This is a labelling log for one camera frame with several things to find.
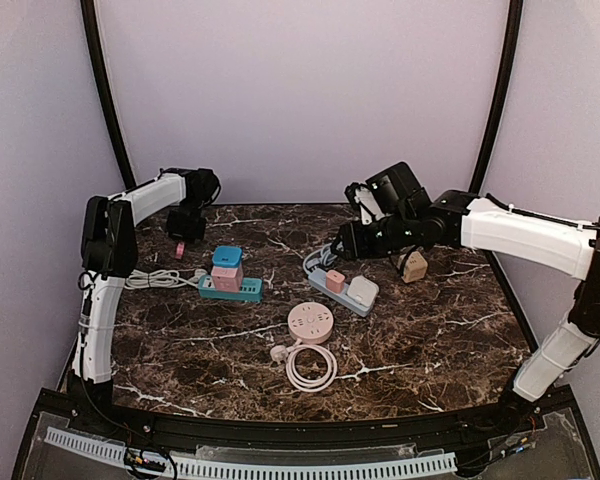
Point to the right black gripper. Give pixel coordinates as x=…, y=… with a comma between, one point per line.
x=354, y=242

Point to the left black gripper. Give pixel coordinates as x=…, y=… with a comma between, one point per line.
x=177, y=234

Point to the pink square adapter plug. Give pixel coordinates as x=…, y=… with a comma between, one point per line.
x=180, y=248

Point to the pink charger plug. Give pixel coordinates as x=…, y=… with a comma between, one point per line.
x=335, y=281

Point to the grey-blue power strip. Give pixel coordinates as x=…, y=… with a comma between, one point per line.
x=316, y=279

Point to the white charger plug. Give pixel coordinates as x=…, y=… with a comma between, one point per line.
x=363, y=291

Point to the pink round power strip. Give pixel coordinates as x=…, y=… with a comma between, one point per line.
x=311, y=323

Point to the beige cube socket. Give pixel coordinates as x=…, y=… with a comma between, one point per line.
x=412, y=267

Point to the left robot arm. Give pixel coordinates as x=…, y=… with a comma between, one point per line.
x=110, y=253

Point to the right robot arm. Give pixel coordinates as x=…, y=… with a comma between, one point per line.
x=464, y=220

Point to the blue cube plug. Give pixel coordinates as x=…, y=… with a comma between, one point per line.
x=227, y=257

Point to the pink cube adapter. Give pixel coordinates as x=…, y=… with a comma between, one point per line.
x=227, y=279

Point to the teal power strip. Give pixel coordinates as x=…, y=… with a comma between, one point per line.
x=251, y=290

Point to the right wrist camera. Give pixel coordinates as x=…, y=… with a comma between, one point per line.
x=394, y=190

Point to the black front rail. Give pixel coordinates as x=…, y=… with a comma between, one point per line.
x=465, y=429

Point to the white slotted cable duct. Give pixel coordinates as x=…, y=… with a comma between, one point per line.
x=243, y=464

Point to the left black frame post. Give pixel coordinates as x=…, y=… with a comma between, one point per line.
x=101, y=78

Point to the black frame post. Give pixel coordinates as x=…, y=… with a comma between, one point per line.
x=101, y=78
x=501, y=86

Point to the right black frame post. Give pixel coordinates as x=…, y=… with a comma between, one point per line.
x=501, y=86

